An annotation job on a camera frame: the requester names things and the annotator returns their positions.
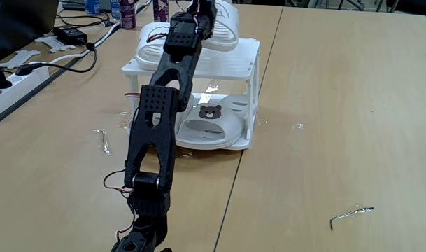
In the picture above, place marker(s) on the white dog slipper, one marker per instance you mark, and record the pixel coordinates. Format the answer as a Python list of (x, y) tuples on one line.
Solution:
[(148, 49), (225, 31)]

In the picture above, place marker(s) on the grey bear slipper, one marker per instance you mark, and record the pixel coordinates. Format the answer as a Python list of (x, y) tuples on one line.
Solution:
[(209, 134)]

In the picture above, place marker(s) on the white two-tier shoe rack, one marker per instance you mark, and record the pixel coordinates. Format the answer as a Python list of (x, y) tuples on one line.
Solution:
[(226, 59)]

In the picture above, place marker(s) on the purple drink can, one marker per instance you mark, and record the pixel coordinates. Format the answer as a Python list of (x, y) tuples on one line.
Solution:
[(161, 12), (127, 15)]

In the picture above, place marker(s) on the blue drink can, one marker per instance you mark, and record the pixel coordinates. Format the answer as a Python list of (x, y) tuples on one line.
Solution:
[(115, 8), (92, 6)]

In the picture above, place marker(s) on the clear tape strip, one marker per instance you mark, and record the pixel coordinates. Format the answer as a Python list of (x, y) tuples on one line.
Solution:
[(349, 213), (104, 143), (298, 125), (124, 119)]

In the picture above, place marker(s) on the black power adapter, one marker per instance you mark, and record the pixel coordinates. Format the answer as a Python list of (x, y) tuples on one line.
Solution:
[(71, 35)]

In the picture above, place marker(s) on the white flat plastic part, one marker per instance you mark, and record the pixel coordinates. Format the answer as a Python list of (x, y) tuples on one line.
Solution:
[(18, 57), (55, 43)]

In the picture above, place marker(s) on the black laptop screen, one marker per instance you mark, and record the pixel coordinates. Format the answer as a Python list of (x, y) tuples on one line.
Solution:
[(23, 24)]

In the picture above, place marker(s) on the white power strip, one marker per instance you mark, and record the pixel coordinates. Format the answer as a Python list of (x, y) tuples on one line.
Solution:
[(13, 92)]

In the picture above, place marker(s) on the black power plug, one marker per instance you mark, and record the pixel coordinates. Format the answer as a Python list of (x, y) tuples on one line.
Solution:
[(1, 82)]

